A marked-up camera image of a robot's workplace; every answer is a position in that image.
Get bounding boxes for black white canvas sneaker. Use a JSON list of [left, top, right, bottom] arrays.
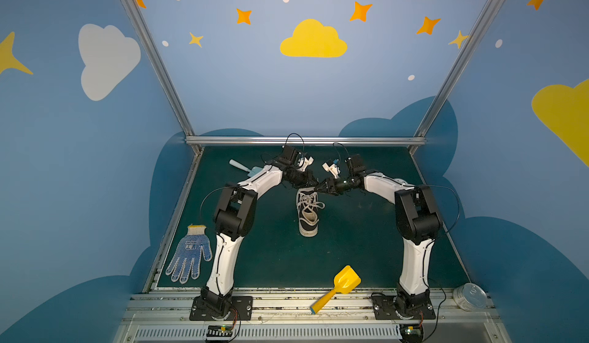
[[296, 187, 325, 237]]

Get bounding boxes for white shoelace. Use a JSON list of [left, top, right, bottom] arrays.
[[296, 191, 325, 226]]

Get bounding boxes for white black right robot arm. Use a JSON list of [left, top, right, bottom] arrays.
[[316, 172, 444, 311]]

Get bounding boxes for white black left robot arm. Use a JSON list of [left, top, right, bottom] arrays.
[[200, 164, 325, 311]]

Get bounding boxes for light blue toy shovel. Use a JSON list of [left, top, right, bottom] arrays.
[[229, 159, 262, 177]]

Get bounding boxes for yellow toy shovel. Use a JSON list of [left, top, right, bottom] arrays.
[[310, 266, 361, 315]]

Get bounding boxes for blue dotted work glove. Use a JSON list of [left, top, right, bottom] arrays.
[[165, 225, 213, 285]]

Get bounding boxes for right electronics board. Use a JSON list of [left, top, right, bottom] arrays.
[[400, 325, 424, 343]]

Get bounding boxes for electronics board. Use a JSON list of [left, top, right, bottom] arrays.
[[205, 325, 236, 342], [400, 325, 424, 343]]

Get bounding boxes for left electronics board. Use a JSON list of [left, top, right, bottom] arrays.
[[205, 325, 236, 342]]

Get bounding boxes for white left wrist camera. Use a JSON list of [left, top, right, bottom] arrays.
[[278, 145, 314, 172]]

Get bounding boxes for aluminium back frame bar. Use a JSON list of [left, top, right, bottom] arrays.
[[185, 134, 426, 147]]

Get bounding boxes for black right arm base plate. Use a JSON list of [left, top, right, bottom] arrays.
[[370, 292, 437, 320]]

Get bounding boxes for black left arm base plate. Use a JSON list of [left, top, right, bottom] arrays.
[[189, 296, 253, 322]]

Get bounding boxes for aluminium front rail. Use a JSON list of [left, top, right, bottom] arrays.
[[114, 289, 511, 342]]

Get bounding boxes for aluminium right frame post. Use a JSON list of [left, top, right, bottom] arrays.
[[408, 0, 506, 156]]

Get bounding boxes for aluminium frame post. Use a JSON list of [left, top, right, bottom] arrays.
[[120, 0, 202, 156], [408, 0, 506, 156]]

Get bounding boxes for aluminium left frame post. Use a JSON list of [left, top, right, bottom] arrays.
[[120, 0, 202, 156]]

